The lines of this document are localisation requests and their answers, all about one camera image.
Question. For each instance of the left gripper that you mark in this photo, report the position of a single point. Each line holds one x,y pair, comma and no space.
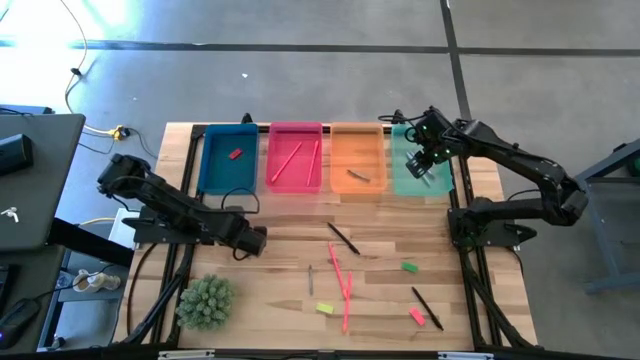
247,239

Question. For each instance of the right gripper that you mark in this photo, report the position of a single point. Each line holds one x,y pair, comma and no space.
432,137

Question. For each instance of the grey crayon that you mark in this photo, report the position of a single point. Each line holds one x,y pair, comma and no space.
310,280
359,175

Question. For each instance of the red eraser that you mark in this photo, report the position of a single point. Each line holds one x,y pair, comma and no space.
235,153

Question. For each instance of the black pen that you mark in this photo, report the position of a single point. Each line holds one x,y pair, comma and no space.
427,308
344,238

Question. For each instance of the green eraser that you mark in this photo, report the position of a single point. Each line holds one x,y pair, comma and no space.
410,267

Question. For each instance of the yellow eraser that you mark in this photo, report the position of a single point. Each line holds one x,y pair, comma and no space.
325,308

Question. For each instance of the pink eraser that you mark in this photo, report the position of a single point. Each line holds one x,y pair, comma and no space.
417,316

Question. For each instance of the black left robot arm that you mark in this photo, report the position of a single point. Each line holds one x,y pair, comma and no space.
170,205

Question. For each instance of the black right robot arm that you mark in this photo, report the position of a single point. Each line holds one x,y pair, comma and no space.
525,165

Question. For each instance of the teal plastic bin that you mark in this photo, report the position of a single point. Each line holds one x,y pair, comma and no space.
440,186

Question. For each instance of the orange plastic bin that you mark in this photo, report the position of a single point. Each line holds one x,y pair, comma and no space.
357,147

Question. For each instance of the blue plastic bin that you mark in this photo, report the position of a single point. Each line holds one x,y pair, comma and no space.
220,170

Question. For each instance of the green artificial plant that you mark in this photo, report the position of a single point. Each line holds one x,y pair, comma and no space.
205,302

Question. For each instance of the pink plastic bin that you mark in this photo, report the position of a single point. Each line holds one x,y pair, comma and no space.
297,135

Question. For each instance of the white box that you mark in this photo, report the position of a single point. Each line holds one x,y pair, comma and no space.
122,227

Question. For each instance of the black desk crossbar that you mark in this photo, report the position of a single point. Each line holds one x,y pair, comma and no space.
90,245

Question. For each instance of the beige curled object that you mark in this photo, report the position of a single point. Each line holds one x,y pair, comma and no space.
95,281

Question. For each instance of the yellow power plug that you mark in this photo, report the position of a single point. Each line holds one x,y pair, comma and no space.
119,132

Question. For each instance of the grey-blue metal cart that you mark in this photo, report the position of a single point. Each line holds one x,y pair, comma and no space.
595,240

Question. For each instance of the dark grey desk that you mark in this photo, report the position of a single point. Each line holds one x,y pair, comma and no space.
45,190

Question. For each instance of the small green object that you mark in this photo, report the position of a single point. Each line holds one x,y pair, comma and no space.
635,166

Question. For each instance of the small white object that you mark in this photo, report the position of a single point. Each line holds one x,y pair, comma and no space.
10,214

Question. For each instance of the black computer mouse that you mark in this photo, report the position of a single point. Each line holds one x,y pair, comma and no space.
17,320

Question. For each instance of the black box device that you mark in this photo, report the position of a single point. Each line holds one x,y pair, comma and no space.
15,155

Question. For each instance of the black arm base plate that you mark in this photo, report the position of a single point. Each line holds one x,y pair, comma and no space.
505,235
150,237

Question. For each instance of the silver metal bracket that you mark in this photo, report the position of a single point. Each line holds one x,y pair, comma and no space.
465,356
186,355

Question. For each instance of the black aluminium table frame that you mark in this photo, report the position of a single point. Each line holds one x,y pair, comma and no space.
470,290

